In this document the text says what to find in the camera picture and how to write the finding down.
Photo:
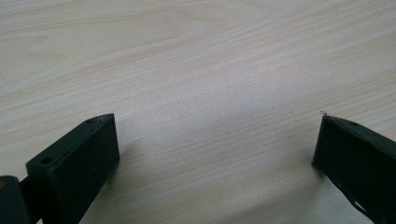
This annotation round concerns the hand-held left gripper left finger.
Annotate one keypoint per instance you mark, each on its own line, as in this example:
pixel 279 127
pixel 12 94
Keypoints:
pixel 77 168

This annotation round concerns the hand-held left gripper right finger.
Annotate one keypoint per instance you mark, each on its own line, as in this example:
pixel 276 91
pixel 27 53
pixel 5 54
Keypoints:
pixel 358 161

